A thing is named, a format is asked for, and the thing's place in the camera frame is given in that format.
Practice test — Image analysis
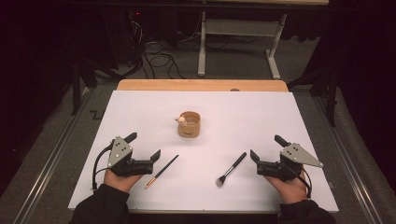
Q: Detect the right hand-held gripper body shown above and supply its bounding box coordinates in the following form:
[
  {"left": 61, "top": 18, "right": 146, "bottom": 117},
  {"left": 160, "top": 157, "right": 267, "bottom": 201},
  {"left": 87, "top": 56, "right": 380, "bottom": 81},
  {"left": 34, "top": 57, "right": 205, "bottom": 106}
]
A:
[{"left": 257, "top": 142, "right": 324, "bottom": 182}]

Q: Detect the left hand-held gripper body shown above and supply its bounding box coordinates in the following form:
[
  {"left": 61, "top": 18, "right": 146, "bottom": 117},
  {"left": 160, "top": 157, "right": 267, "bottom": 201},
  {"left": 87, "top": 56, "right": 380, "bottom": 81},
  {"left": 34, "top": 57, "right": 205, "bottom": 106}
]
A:
[{"left": 106, "top": 135, "right": 154, "bottom": 178}]

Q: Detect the large black silver makeup brush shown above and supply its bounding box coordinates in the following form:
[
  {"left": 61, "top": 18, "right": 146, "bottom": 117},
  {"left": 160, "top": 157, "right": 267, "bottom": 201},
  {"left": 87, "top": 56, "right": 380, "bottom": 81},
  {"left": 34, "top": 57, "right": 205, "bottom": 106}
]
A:
[{"left": 216, "top": 151, "right": 248, "bottom": 189}]

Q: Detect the beige bear pot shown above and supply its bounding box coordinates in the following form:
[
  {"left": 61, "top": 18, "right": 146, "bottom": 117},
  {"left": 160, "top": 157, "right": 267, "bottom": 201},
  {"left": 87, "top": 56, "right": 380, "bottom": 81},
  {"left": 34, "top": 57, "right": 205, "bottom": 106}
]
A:
[{"left": 175, "top": 110, "right": 202, "bottom": 138}]

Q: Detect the person's left hand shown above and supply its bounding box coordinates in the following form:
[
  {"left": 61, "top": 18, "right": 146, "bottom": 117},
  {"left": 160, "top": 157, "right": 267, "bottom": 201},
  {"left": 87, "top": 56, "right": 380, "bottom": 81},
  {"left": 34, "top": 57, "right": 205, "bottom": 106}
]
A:
[{"left": 103, "top": 167, "right": 144, "bottom": 194}]

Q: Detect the person's right hand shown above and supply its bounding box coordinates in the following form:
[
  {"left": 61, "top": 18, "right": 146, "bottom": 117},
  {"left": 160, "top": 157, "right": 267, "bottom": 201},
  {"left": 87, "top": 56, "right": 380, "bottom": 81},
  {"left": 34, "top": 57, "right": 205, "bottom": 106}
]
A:
[{"left": 264, "top": 174, "right": 309, "bottom": 204}]

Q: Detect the black metal stand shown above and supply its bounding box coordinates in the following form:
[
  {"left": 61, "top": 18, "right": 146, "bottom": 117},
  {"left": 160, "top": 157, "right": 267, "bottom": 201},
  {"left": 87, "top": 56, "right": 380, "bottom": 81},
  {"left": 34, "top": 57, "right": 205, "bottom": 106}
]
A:
[
  {"left": 70, "top": 57, "right": 97, "bottom": 117},
  {"left": 288, "top": 66, "right": 339, "bottom": 128}
]

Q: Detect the white board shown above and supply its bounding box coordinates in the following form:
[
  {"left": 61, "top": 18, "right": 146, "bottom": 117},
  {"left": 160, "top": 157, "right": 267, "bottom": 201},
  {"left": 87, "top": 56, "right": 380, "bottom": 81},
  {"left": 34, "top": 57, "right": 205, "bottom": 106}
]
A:
[{"left": 67, "top": 90, "right": 340, "bottom": 214}]

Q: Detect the wooden table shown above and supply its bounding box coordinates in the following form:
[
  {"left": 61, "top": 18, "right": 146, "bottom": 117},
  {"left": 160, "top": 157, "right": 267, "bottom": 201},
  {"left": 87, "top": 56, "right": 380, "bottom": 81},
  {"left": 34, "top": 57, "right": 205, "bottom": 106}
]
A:
[{"left": 116, "top": 78, "right": 290, "bottom": 93}]

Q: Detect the black curtain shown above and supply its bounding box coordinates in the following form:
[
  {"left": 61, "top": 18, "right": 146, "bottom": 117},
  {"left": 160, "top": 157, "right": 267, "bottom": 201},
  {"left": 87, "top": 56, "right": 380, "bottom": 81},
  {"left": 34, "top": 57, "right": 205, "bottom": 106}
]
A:
[
  {"left": 0, "top": 0, "right": 120, "bottom": 188},
  {"left": 311, "top": 0, "right": 396, "bottom": 194}
]

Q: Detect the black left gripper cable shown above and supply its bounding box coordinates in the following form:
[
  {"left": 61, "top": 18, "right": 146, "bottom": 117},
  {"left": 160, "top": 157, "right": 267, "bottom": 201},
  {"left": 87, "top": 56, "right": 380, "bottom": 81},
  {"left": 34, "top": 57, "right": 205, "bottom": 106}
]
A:
[{"left": 91, "top": 143, "right": 114, "bottom": 191}]

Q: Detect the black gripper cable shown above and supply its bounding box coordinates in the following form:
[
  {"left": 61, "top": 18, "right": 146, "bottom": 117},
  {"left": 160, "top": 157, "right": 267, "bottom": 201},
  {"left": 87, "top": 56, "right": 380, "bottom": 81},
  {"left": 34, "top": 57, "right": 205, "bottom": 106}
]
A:
[
  {"left": 288, "top": 162, "right": 313, "bottom": 200},
  {"left": 91, "top": 143, "right": 114, "bottom": 191}
]

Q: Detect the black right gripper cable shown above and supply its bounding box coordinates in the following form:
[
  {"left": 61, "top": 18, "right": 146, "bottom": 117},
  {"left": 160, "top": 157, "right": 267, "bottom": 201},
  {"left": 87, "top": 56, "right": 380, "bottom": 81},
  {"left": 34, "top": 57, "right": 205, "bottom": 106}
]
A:
[{"left": 288, "top": 162, "right": 313, "bottom": 200}]

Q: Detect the silver floor rail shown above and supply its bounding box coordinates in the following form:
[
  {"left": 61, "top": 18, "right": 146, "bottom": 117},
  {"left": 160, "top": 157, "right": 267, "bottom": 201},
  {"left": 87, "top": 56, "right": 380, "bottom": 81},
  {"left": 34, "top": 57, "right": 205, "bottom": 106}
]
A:
[
  {"left": 12, "top": 88, "right": 94, "bottom": 224},
  {"left": 312, "top": 94, "right": 387, "bottom": 224}
]

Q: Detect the bundle of black floor cables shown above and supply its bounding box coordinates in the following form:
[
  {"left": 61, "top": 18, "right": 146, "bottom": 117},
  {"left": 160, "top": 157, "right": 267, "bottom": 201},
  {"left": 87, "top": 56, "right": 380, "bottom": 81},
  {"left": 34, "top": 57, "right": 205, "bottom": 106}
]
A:
[{"left": 125, "top": 12, "right": 200, "bottom": 80}]

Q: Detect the white frame desk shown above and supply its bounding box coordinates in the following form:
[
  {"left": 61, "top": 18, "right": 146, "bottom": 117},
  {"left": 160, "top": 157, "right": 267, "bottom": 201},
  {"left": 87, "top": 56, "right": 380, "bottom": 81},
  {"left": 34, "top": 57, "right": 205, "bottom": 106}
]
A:
[{"left": 192, "top": 0, "right": 331, "bottom": 80}]

